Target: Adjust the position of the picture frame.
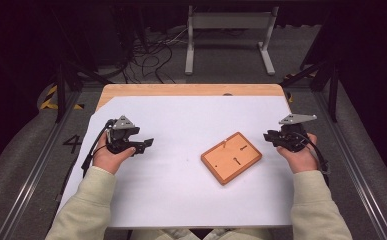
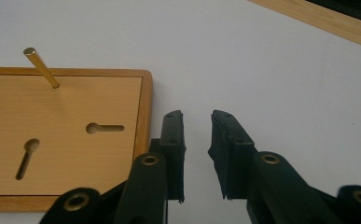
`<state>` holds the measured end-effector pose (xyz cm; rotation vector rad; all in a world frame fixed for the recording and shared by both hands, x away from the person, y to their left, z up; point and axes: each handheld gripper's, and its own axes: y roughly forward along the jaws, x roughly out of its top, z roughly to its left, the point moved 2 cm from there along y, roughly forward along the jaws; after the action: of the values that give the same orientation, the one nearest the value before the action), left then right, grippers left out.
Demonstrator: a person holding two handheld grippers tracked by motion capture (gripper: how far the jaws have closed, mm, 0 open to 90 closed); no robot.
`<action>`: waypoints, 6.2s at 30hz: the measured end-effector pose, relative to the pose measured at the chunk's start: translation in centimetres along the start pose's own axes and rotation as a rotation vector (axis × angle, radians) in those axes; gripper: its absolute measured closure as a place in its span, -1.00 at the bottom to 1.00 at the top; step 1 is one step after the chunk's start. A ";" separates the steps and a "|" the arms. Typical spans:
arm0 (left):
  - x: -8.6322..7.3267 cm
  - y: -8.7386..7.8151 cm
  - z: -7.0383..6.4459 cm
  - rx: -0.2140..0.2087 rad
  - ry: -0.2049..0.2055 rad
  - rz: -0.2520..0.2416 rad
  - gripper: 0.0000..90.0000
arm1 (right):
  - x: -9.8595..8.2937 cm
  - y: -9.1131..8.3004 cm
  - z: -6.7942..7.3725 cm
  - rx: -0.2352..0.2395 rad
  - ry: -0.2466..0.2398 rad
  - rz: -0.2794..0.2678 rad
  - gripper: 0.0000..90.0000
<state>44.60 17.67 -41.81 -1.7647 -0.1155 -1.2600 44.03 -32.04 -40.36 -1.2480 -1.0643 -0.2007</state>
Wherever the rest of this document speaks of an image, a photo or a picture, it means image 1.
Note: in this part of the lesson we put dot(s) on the black metal stand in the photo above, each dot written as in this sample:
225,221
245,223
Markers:
331,86
61,90

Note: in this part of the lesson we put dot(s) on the person's right hand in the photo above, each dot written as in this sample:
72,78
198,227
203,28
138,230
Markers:
299,161

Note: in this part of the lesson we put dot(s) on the person's left hand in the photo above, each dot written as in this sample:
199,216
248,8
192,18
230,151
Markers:
109,160

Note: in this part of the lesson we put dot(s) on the wooden board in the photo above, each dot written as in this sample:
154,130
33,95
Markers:
231,163

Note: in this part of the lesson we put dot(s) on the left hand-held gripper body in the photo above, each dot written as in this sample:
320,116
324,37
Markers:
122,131

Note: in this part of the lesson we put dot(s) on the white table sheet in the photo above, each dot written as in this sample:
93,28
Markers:
181,133

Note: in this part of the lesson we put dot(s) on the aluminium floor rail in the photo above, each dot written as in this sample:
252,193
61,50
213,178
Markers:
31,180
354,166

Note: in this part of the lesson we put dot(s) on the white metal stand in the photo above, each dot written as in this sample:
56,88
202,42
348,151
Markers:
194,46

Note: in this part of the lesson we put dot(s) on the person's legs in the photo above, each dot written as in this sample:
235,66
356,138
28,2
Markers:
201,234

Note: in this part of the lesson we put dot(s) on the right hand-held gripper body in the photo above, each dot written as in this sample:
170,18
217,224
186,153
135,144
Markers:
292,135

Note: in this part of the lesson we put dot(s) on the wooden table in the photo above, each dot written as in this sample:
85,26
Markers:
187,90

